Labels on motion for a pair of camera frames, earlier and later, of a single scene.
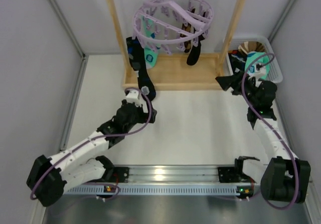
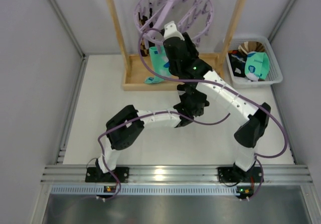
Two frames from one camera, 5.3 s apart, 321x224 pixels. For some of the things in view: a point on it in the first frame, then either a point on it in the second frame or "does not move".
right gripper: [237, 83] to [173, 45]
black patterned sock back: [237, 63] does not move
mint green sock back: [148, 25] to [161, 65]
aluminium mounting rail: [167, 181] does not move
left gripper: [146, 109] to [198, 109]
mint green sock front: [254, 58] does not move
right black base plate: [227, 175] does not move
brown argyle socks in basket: [247, 47] does not move
